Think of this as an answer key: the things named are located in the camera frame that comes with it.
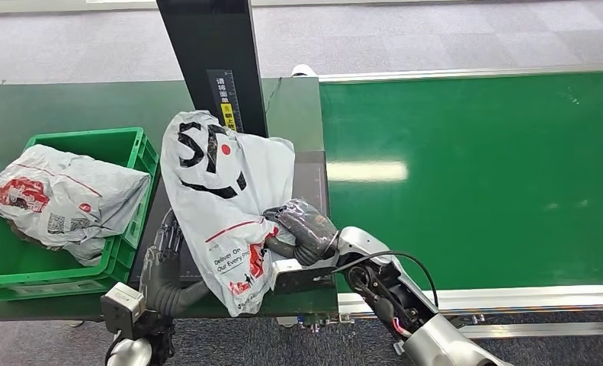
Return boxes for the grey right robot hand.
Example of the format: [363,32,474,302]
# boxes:
[263,198,340,267]

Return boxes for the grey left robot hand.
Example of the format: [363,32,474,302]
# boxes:
[139,209,212,318]

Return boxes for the white courier bag black logo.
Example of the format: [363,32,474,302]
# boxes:
[159,110,297,318]

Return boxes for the metal conveyor mounting brackets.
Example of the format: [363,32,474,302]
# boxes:
[275,313,355,333]

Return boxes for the green conveyor belt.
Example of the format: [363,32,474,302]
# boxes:
[319,70,603,294]

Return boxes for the white courier bag red print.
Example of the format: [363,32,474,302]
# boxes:
[0,144,152,267]

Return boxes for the green plastic crate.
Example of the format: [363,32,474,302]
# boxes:
[0,127,159,303]

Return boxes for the black scanner column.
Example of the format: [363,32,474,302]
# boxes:
[155,0,269,138]

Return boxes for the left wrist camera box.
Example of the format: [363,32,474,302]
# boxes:
[100,282,146,335]

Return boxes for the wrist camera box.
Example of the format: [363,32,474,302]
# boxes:
[272,258,335,295]
[100,282,146,335]

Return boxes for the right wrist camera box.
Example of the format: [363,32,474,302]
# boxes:
[272,258,335,295]

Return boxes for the black scanner base plate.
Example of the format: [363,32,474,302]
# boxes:
[128,149,332,289]

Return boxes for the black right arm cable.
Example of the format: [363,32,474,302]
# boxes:
[331,251,439,309]

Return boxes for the thin black table cable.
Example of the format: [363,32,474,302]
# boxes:
[264,76,282,116]

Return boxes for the thin aluminium conveyor rail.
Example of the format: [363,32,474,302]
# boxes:
[319,63,603,83]

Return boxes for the wide aluminium conveyor rail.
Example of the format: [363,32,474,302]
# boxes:
[337,284,603,319]

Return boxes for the low aluminium frame bar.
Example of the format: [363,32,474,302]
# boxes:
[452,321,603,339]

